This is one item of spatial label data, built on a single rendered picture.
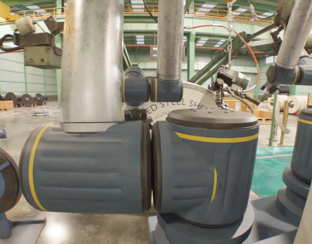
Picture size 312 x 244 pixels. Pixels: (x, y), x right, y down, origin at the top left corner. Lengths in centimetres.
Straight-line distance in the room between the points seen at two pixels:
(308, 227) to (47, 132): 43
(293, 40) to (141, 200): 90
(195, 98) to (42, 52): 117
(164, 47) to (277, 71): 61
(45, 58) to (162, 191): 110
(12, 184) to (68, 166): 136
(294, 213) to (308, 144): 22
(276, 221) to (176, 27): 74
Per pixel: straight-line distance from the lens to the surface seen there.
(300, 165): 66
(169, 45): 67
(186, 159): 29
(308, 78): 111
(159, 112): 140
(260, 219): 67
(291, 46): 98
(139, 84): 71
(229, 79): 142
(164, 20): 67
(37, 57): 127
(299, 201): 69
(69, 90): 34
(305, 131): 64
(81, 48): 35
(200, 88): 146
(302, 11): 94
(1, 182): 168
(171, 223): 39
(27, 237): 204
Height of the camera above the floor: 128
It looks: 10 degrees down
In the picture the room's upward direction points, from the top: straight up
